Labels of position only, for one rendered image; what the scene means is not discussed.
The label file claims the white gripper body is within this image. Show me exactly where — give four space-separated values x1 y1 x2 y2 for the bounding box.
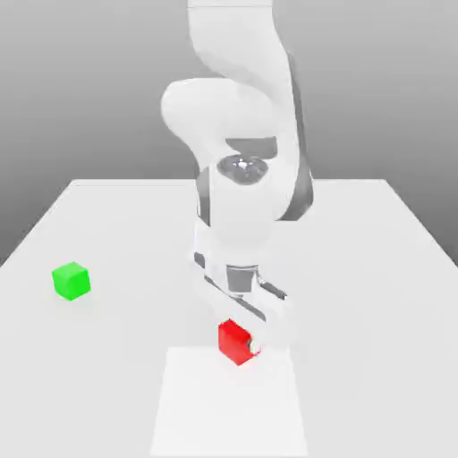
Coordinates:
202 268 293 349

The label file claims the small red cube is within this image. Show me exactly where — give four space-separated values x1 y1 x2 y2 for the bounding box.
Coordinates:
217 318 261 367

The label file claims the small green cube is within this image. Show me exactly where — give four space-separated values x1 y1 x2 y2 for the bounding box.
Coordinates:
51 260 92 301

